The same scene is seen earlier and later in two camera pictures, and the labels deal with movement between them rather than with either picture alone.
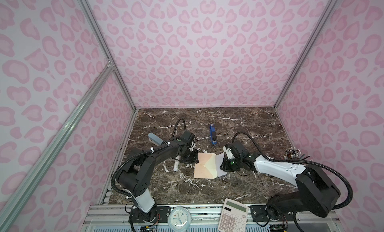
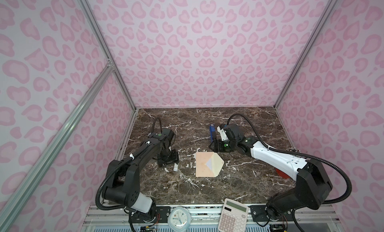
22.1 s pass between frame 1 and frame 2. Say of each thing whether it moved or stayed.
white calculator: stayed
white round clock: stayed
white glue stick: stayed
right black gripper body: moved
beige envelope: stayed
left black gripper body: moved
